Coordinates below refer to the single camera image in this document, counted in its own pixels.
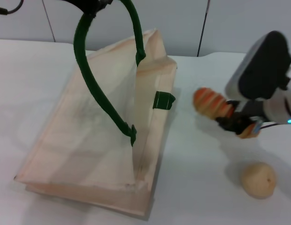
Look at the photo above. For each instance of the round egg yolk pastry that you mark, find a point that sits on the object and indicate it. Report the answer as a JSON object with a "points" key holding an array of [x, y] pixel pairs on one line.
{"points": [[258, 180]]}

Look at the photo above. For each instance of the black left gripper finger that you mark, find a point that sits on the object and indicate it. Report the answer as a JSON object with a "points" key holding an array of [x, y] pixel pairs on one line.
{"points": [[90, 12]]}

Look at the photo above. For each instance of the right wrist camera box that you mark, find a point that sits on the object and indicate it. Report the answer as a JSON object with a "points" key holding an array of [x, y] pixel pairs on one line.
{"points": [[260, 68]]}

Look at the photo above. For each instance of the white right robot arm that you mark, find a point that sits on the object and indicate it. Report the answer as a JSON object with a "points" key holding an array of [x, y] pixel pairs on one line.
{"points": [[281, 107]]}

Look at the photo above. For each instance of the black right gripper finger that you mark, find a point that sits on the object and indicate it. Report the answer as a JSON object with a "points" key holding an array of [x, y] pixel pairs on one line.
{"points": [[232, 123], [232, 103]]}

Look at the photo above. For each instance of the orange striped long bread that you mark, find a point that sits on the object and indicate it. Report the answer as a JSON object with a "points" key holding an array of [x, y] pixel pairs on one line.
{"points": [[209, 100]]}

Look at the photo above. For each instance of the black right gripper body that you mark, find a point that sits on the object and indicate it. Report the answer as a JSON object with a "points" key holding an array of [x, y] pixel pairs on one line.
{"points": [[252, 109]]}

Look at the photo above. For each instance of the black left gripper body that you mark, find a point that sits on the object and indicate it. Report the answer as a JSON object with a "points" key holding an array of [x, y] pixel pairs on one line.
{"points": [[89, 4]]}

